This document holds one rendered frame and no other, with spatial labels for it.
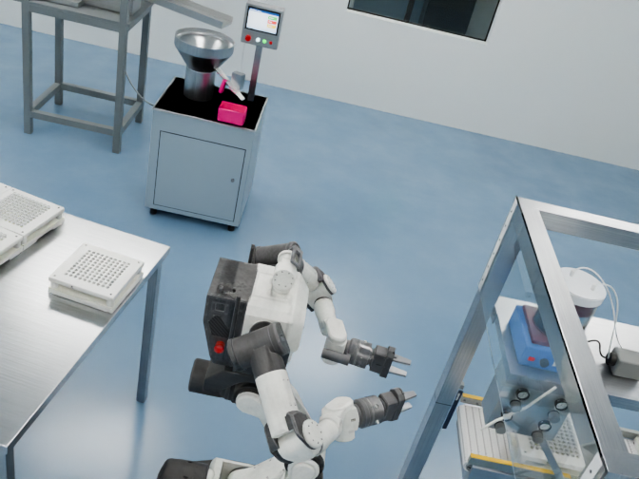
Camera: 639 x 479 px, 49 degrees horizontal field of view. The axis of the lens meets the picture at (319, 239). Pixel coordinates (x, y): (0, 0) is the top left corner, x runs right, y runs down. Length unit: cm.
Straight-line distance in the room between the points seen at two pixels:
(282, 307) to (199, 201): 254
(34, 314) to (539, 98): 560
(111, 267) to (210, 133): 183
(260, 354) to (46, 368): 75
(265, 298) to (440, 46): 507
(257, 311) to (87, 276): 79
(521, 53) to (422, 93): 98
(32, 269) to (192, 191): 194
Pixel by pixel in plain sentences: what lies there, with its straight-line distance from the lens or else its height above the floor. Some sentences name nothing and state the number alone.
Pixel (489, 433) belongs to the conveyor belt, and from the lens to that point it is 256.
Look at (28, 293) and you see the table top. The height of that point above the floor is 88.
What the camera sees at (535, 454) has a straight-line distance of 170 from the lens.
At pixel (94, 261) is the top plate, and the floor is 95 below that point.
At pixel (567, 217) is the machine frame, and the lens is 221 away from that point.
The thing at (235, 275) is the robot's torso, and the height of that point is 126.
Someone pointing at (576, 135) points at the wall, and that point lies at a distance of 745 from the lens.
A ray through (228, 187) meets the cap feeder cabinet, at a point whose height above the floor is 34.
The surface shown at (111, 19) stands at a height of 97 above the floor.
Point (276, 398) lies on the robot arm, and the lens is 190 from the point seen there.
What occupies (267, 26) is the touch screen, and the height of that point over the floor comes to 128.
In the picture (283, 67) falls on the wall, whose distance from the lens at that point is 697.
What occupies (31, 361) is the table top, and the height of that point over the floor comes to 88.
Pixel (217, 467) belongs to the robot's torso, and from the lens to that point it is 282.
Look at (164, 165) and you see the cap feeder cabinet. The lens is 447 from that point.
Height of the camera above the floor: 255
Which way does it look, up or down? 33 degrees down
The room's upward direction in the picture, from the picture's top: 14 degrees clockwise
